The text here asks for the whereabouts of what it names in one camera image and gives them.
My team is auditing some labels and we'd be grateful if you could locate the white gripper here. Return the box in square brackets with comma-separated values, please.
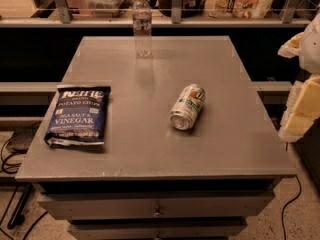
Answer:
[278, 32, 320, 142]

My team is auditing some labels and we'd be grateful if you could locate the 7up soda can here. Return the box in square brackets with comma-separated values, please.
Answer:
[169, 84, 206, 130]

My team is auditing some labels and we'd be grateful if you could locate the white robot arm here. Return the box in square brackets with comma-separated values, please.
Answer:
[278, 14, 320, 142]

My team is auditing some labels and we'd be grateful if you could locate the snack bag on shelf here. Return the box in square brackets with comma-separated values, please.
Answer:
[208, 0, 273, 19]

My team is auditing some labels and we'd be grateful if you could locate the clear plastic water bottle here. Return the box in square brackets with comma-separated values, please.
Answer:
[132, 0, 153, 59]

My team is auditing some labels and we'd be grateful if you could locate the clear plastic container on shelf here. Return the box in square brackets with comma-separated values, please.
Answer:
[85, 0, 124, 17]

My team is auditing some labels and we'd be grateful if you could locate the blue Kettle chips bag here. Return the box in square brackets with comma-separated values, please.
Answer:
[44, 85, 111, 147]

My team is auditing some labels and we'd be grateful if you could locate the metal shelf railing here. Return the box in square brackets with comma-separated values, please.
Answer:
[0, 0, 319, 28]

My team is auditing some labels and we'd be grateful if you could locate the black cable right floor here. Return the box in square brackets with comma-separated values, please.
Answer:
[280, 175, 302, 240]

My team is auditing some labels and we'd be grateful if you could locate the black cables left floor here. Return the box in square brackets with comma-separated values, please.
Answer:
[0, 122, 49, 240]

